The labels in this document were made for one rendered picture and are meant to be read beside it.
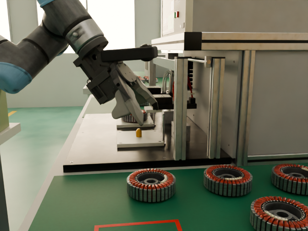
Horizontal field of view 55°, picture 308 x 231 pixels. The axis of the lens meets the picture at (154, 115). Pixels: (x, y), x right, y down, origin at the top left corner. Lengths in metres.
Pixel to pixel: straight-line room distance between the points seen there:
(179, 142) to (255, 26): 0.41
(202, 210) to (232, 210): 0.06
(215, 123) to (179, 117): 0.10
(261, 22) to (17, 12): 5.29
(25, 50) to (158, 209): 0.44
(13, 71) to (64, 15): 0.16
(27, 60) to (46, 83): 5.17
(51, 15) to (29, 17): 5.22
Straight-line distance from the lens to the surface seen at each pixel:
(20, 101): 6.03
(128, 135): 1.02
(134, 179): 0.69
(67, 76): 5.78
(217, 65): 0.81
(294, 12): 1.01
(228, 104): 0.88
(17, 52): 0.70
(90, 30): 0.64
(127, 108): 0.58
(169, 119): 1.22
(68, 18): 0.65
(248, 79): 0.83
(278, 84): 0.88
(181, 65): 0.79
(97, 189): 0.73
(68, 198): 0.71
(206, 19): 0.90
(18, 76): 0.68
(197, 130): 1.14
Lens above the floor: 1.07
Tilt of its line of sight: 13 degrees down
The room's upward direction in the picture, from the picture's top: straight up
